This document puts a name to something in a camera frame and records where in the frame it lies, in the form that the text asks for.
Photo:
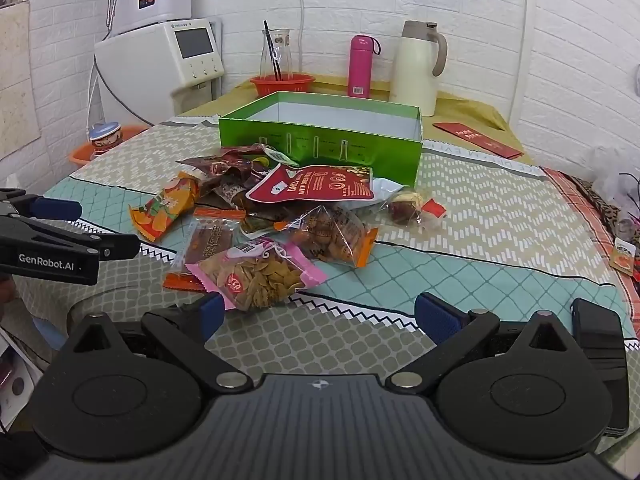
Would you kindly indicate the plaid cloth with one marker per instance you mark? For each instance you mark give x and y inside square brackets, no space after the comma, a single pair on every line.
[575,195]

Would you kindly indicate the clear plastic bag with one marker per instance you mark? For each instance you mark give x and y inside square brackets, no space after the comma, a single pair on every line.
[612,175]

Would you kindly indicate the patterned tablecloth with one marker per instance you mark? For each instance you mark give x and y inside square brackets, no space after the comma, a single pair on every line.
[500,220]

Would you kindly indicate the pink bottle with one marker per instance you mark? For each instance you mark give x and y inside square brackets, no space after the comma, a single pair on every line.
[361,70]

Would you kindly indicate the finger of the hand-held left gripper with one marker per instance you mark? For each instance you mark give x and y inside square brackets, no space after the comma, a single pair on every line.
[100,245]
[55,209]

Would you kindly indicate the orange plastic basin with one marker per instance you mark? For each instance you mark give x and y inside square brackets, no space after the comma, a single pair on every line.
[80,156]

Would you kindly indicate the pink seed packet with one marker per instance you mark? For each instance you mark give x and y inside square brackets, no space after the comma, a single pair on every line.
[260,277]

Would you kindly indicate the white carton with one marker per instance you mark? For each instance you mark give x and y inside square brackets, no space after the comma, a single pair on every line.
[15,385]

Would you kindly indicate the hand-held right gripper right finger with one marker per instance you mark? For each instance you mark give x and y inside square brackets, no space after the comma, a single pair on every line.
[434,316]

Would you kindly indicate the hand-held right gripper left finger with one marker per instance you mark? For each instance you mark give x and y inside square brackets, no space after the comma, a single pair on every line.
[212,311]

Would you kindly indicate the leopard print cloth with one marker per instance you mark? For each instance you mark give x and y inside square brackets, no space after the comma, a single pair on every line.
[607,225]

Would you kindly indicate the orange chip packet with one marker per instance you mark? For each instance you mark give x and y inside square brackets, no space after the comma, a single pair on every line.
[160,207]

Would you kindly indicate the yellow cloth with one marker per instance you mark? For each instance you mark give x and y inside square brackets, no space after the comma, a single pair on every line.
[465,110]

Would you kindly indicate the green cardboard box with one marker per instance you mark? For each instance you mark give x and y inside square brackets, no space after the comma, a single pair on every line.
[350,160]

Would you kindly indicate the clear nut packet orange ends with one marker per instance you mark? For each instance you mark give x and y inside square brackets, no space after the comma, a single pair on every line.
[325,232]

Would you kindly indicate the brown bar packet orange ends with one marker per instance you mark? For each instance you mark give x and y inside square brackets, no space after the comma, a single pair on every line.
[210,241]

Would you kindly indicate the glass carafe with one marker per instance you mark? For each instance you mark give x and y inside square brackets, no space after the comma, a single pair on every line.
[284,55]

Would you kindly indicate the red snack pouch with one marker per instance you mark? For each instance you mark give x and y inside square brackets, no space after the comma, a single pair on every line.
[320,182]

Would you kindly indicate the white wall pipe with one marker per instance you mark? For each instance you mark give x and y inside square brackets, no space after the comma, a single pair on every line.
[522,35]

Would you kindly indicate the black straw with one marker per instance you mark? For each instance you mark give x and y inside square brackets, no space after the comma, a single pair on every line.
[269,42]
[276,62]

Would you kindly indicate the cream thermos jug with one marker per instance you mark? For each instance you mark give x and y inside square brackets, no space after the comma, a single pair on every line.
[412,75]

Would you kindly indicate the brown snack packet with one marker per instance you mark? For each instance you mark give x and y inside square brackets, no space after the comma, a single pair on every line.
[230,192]

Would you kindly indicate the red envelope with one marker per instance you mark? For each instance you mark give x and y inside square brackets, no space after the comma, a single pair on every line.
[480,140]

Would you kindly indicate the dark red jerky packet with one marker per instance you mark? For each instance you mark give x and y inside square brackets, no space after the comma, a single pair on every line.
[215,165]

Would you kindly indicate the small orange packet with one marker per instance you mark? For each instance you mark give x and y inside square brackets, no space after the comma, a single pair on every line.
[622,257]

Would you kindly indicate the red plastic basket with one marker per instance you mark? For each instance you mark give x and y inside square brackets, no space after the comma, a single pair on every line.
[297,86]

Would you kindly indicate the beige board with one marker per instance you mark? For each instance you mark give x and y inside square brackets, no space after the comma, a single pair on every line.
[17,80]

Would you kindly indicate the black flat device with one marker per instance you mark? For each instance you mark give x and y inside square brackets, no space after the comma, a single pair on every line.
[600,330]

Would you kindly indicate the white water dispenser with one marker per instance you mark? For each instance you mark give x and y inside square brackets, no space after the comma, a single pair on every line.
[145,65]

